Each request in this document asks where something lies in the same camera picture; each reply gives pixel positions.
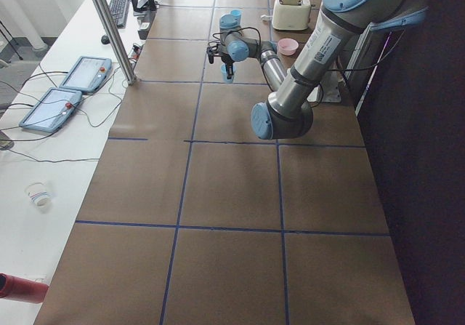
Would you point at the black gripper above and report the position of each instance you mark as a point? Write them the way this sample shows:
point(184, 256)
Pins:
point(227, 64)

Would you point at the light blue cup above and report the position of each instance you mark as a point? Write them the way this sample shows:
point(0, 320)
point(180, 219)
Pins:
point(228, 75)
point(236, 13)

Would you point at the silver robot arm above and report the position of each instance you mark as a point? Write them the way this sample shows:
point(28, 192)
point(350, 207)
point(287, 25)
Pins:
point(287, 112)

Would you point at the pink bowl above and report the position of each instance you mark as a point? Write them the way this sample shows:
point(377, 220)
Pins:
point(287, 46)

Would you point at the cream white toaster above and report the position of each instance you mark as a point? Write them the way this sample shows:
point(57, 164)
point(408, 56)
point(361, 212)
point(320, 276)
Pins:
point(291, 17)

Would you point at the black keyboard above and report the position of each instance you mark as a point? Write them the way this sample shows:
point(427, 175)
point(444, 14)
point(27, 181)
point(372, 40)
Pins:
point(119, 10)

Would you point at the black computer mouse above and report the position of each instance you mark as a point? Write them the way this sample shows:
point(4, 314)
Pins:
point(105, 40)

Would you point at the upper teach pendant tablet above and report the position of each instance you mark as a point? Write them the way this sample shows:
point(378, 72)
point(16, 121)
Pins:
point(88, 74)

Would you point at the teach pendant tablet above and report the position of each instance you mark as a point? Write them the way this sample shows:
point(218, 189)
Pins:
point(52, 110)
point(88, 74)

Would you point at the lower teach pendant tablet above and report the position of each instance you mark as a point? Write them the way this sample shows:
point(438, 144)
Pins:
point(52, 110)

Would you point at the white side desk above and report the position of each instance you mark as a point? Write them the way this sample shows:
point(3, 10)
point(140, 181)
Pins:
point(32, 239)

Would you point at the red cylinder object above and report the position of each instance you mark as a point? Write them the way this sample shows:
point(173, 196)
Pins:
point(24, 290)

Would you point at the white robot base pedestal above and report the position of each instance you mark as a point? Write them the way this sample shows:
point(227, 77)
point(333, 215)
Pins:
point(327, 91)

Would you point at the aluminium frame post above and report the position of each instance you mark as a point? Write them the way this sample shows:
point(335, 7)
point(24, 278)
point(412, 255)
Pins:
point(115, 40)

